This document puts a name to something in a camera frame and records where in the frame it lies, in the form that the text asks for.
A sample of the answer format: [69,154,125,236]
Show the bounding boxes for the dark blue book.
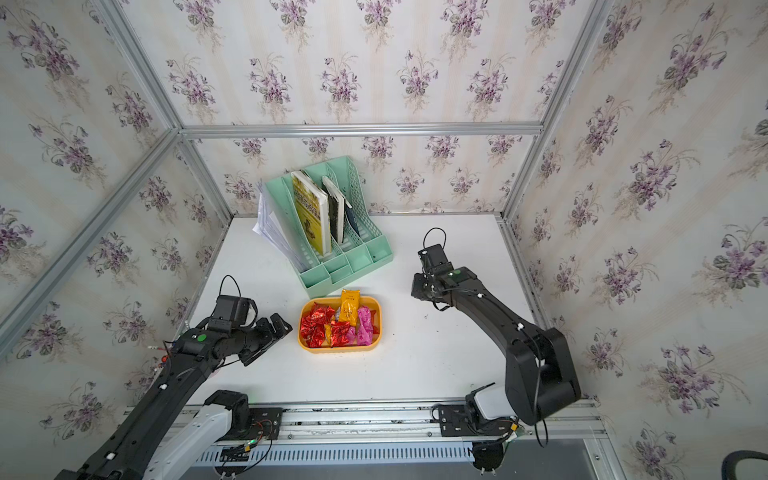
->
[344,201,360,235]

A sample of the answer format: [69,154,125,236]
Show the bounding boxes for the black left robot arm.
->
[57,295,292,479]

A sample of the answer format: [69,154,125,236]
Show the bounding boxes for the red foil tea bag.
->
[332,321,356,348]
[302,325,326,349]
[301,302,335,335]

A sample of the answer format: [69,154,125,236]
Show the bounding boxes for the yellow plastic storage box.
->
[298,291,382,353]

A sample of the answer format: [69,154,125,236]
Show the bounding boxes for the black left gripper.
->
[227,311,293,366]

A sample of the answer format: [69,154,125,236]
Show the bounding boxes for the yellow cover book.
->
[291,171,331,256]

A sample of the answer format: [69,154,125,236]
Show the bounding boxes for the pink tea bag packet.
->
[356,306,374,346]

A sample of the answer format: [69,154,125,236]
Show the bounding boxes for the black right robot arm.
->
[411,244,582,426]

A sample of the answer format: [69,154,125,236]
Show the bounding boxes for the mint green file organizer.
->
[266,156,394,298]

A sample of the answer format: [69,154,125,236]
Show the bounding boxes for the white paper stack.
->
[253,182,310,273]

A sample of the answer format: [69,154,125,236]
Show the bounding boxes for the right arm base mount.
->
[430,382,520,475]

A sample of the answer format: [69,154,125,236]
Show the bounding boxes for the black white book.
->
[322,176,347,244]

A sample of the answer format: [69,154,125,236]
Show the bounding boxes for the yellow tea bag packet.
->
[324,322,335,348]
[337,290,361,326]

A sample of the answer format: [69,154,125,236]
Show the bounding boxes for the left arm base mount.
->
[203,390,284,473]

